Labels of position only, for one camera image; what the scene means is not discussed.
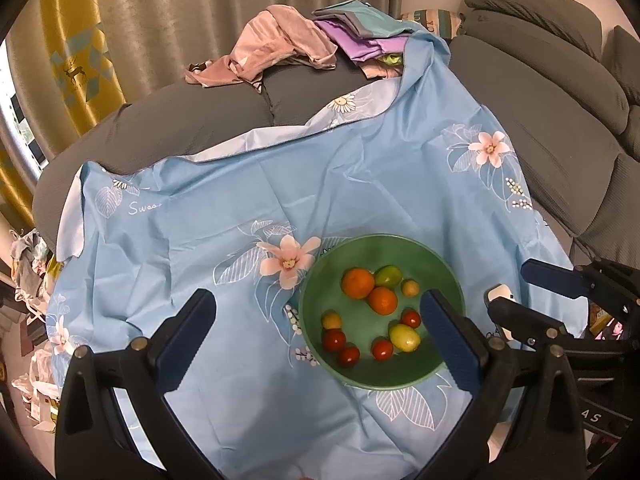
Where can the green bowl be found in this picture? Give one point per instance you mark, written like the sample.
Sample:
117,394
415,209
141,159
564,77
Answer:
361,329

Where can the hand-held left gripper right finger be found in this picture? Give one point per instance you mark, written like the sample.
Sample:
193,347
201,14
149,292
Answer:
447,345

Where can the pile of plastic bags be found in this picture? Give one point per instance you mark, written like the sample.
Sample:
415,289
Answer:
35,285

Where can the yellow patterned curtain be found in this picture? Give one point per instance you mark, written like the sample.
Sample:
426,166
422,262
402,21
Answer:
80,60

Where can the grey curtain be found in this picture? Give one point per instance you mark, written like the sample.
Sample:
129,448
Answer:
200,10

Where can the grey sofa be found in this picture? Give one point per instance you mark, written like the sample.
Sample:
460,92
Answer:
525,85

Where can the teal folded cloth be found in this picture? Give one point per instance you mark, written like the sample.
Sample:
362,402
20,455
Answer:
360,12

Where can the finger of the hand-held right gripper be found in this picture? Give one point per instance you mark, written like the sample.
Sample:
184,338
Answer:
547,275
515,317

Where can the small yellow-orange tomato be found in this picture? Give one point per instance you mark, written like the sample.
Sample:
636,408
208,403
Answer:
331,320
410,288

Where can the purple cloth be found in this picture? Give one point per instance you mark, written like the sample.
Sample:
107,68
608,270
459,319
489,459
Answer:
350,40

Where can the yellow packet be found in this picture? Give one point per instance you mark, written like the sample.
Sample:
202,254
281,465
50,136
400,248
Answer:
600,317

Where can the red cherry tomato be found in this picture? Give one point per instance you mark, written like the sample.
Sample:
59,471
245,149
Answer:
349,355
411,319
382,349
333,340

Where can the patterned pillow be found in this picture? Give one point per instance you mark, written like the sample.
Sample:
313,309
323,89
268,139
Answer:
435,20

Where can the white device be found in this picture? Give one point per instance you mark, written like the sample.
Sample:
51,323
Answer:
500,291

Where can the green tomato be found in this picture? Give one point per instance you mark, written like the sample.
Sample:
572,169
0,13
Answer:
389,276

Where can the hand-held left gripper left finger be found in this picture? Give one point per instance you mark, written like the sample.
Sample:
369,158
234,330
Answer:
185,345

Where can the blue floral cloth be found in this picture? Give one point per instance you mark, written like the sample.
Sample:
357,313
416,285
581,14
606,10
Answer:
200,200

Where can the small green item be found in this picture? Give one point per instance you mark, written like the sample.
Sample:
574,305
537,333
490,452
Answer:
390,58

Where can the pink cloth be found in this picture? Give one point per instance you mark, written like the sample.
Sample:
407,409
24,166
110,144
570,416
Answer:
270,45

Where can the orange tomato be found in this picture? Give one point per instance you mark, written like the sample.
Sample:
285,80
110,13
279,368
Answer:
383,301
357,282

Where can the yellow-green tomato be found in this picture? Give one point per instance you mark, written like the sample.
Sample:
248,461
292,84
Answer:
404,338

